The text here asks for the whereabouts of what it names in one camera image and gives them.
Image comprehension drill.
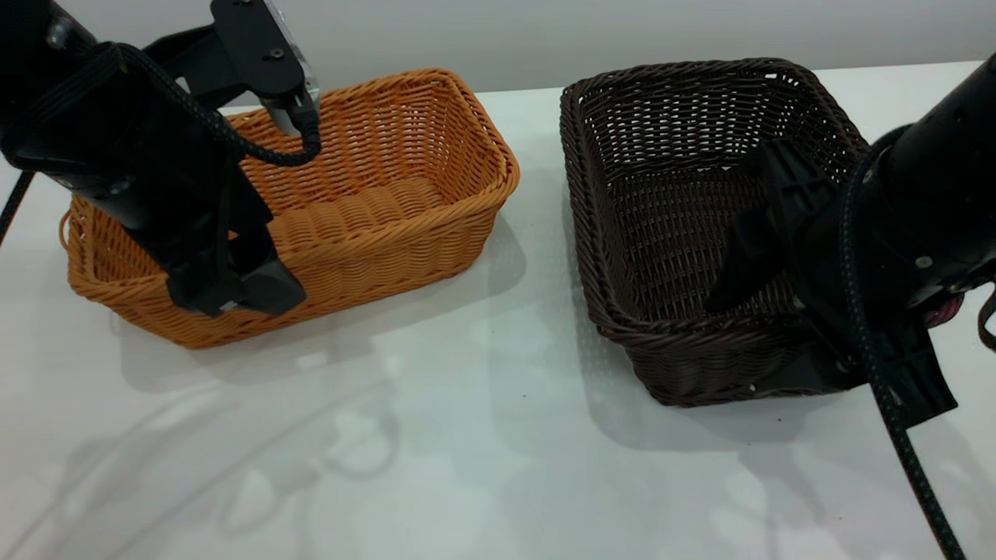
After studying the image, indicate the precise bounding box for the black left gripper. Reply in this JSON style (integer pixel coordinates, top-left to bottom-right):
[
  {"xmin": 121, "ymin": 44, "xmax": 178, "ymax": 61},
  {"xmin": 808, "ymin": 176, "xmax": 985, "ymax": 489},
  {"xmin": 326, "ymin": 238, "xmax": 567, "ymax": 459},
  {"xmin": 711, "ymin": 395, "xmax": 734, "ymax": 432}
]
[{"xmin": 8, "ymin": 47, "xmax": 308, "ymax": 319}]

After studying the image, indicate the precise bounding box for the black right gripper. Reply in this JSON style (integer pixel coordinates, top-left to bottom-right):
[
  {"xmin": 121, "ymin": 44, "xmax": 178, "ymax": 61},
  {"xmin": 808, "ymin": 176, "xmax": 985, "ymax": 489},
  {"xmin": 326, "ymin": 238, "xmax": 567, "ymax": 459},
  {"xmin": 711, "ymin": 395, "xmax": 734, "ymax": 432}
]
[{"xmin": 703, "ymin": 138, "xmax": 959, "ymax": 428}]

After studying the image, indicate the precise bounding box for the orange wicker basket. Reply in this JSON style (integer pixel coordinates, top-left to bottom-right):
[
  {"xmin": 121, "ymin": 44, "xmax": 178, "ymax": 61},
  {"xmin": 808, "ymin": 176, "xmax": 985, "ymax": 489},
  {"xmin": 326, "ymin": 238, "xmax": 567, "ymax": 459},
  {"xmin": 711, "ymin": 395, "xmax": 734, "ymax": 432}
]
[{"xmin": 61, "ymin": 68, "xmax": 521, "ymax": 349}]

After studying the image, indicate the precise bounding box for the dark brown wicker basket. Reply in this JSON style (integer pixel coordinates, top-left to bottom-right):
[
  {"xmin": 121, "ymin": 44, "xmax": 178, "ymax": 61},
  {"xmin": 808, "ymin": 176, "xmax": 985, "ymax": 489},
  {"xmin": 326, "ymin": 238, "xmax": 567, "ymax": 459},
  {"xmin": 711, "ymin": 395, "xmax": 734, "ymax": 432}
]
[{"xmin": 559, "ymin": 58, "xmax": 880, "ymax": 408}]

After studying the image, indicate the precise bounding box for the pink wire bundle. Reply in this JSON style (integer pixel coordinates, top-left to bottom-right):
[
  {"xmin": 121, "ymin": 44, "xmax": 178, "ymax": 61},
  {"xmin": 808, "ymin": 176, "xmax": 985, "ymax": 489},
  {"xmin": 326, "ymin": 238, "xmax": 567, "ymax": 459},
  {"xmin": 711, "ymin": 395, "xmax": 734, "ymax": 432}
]
[{"xmin": 924, "ymin": 296, "xmax": 967, "ymax": 329}]

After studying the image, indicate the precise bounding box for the thin black cable loop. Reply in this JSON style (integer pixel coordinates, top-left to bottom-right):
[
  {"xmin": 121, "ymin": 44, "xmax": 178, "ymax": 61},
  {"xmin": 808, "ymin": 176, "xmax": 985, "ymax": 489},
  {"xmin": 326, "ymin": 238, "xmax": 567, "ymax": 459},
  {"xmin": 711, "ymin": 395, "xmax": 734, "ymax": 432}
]
[{"xmin": 977, "ymin": 284, "xmax": 996, "ymax": 352}]

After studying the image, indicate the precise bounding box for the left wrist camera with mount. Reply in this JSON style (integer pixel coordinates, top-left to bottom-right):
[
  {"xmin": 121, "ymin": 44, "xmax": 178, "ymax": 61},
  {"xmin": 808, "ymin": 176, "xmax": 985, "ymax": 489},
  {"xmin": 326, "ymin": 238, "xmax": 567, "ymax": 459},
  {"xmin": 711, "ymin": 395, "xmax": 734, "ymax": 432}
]
[{"xmin": 144, "ymin": 0, "xmax": 321, "ymax": 110}]

